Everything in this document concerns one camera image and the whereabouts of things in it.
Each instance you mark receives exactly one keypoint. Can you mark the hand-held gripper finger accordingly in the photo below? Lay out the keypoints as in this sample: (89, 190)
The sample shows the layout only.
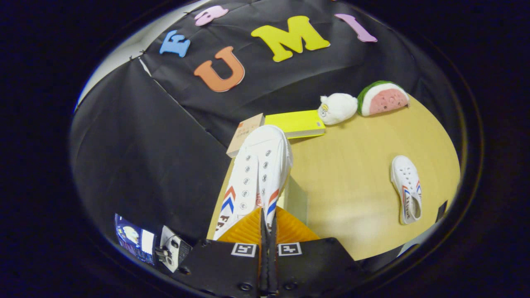
(273, 269)
(263, 269)

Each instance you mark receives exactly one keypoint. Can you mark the white canvas shoe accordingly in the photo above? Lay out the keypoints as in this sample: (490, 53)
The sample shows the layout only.
(265, 165)
(405, 186)

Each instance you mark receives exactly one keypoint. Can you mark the translucent green storage box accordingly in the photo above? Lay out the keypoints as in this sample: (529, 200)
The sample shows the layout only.
(297, 203)

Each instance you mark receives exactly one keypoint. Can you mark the yellow book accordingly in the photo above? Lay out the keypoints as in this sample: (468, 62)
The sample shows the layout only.
(296, 122)

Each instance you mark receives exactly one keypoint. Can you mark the watermelon slice plush toy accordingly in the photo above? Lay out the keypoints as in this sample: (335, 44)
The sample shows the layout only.
(383, 99)

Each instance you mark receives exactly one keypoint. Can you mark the laptop screen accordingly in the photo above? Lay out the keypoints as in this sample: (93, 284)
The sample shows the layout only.
(134, 239)

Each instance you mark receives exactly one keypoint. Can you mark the white plush toy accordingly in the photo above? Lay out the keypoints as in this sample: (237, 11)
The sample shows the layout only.
(337, 108)

